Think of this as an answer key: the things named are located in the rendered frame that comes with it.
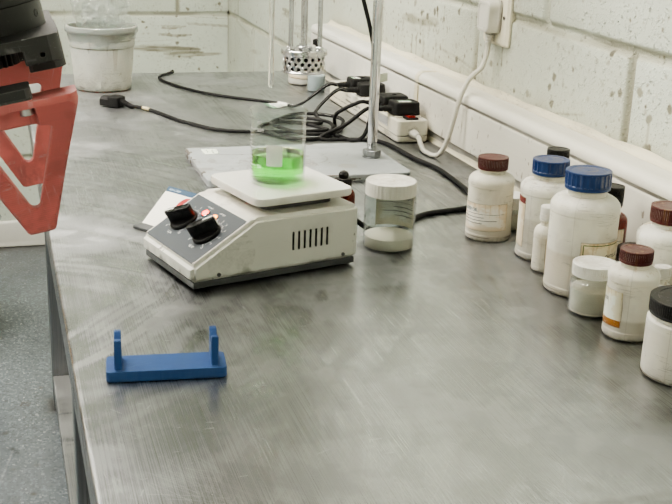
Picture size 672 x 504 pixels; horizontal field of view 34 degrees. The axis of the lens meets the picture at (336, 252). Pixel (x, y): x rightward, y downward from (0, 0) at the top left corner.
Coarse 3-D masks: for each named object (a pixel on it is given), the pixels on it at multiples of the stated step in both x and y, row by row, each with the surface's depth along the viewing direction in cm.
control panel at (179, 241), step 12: (192, 204) 120; (204, 204) 119; (216, 204) 118; (204, 216) 117; (228, 216) 115; (156, 228) 119; (168, 228) 118; (228, 228) 113; (168, 240) 116; (180, 240) 115; (192, 240) 114; (216, 240) 112; (180, 252) 113; (192, 252) 112; (204, 252) 111
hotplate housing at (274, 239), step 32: (224, 192) 121; (256, 224) 112; (288, 224) 114; (320, 224) 117; (352, 224) 119; (160, 256) 116; (224, 256) 111; (256, 256) 113; (288, 256) 116; (320, 256) 118; (352, 256) 121; (192, 288) 111
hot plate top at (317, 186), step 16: (224, 176) 121; (240, 176) 121; (320, 176) 122; (240, 192) 115; (256, 192) 115; (272, 192) 115; (288, 192) 115; (304, 192) 116; (320, 192) 116; (336, 192) 117
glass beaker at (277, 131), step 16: (256, 112) 115; (272, 112) 120; (288, 112) 120; (304, 112) 118; (256, 128) 116; (272, 128) 115; (288, 128) 115; (304, 128) 117; (256, 144) 116; (272, 144) 115; (288, 144) 116; (304, 144) 117; (256, 160) 117; (272, 160) 116; (288, 160) 116; (304, 160) 118; (256, 176) 117; (272, 176) 116; (288, 176) 117; (304, 176) 119
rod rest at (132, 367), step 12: (120, 336) 91; (216, 336) 91; (120, 348) 90; (216, 348) 91; (108, 360) 92; (120, 360) 90; (132, 360) 92; (144, 360) 92; (156, 360) 92; (168, 360) 93; (180, 360) 93; (192, 360) 93; (204, 360) 93; (216, 360) 92; (108, 372) 90; (120, 372) 90; (132, 372) 90; (144, 372) 90; (156, 372) 91; (168, 372) 91; (180, 372) 91; (192, 372) 91; (204, 372) 92; (216, 372) 92
